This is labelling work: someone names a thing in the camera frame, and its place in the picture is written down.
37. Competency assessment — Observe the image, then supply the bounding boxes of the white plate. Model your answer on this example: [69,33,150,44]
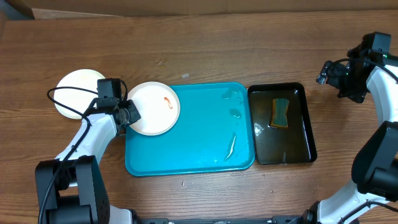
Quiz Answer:
[53,69,104,113]

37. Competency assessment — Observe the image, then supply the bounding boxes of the pink plate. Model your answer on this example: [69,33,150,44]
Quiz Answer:
[128,82,180,136]

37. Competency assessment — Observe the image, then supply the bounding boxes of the yellow green sponge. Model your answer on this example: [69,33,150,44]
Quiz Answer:
[270,98,289,128]

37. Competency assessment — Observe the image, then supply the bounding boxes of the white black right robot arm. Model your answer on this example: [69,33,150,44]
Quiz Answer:
[291,32,397,223]

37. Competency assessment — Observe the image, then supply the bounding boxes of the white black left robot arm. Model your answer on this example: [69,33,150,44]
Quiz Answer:
[35,78,141,223]

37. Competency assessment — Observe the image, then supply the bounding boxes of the black water tray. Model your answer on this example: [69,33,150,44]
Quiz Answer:
[248,82,317,165]

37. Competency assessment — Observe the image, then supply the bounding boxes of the brown cardboard panel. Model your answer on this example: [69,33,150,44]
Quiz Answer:
[8,0,397,16]

